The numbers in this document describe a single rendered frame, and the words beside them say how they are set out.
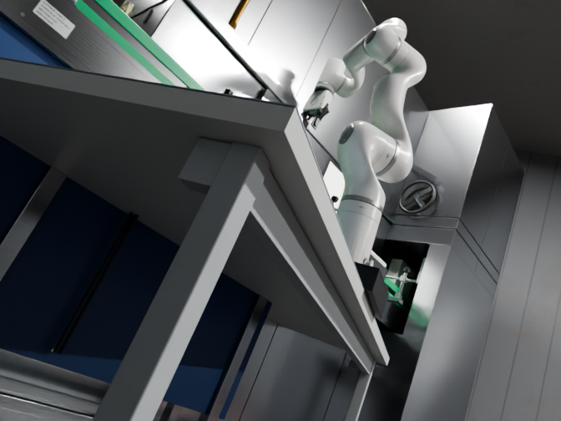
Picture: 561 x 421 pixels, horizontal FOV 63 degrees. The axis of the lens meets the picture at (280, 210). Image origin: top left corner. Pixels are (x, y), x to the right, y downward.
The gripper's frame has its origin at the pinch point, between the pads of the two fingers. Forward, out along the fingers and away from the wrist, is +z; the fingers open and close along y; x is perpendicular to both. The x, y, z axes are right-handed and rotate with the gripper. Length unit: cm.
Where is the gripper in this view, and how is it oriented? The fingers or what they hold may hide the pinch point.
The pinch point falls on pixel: (310, 124)
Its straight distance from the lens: 187.3
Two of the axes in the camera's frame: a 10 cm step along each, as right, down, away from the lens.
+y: 7.0, 0.4, -7.1
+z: -3.8, 8.6, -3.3
